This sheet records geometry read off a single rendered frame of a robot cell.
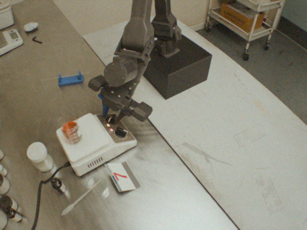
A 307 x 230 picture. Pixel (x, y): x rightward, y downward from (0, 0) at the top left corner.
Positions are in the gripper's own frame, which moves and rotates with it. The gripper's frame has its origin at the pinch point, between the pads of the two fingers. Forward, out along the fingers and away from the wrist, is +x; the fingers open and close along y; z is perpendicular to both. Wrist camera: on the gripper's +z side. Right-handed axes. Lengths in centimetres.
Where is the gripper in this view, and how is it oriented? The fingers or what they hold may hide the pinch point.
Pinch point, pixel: (113, 111)
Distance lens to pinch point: 70.0
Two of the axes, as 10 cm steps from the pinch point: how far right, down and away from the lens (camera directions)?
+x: -4.3, 7.6, 4.9
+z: -3.4, 3.7, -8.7
